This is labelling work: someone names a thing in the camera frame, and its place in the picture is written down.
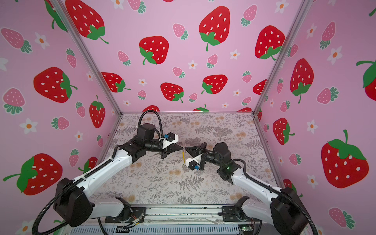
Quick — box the grey keyring loop yellow tag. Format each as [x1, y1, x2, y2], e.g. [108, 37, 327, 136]
[182, 150, 186, 165]

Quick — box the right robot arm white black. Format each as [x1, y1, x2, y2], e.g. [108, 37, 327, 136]
[184, 142, 310, 235]

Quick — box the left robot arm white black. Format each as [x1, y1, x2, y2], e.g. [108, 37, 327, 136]
[53, 123, 183, 228]

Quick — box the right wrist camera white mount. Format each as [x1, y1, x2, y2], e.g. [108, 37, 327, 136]
[186, 156, 201, 170]

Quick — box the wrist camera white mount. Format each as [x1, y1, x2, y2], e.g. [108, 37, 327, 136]
[161, 132, 179, 149]
[186, 156, 201, 170]

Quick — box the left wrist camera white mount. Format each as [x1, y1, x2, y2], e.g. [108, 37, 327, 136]
[161, 132, 179, 149]

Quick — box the aluminium frame rail front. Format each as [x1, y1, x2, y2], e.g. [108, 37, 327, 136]
[59, 203, 278, 235]

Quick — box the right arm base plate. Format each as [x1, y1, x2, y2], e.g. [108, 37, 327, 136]
[218, 206, 260, 222]

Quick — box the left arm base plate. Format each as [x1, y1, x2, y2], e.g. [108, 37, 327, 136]
[105, 207, 147, 224]

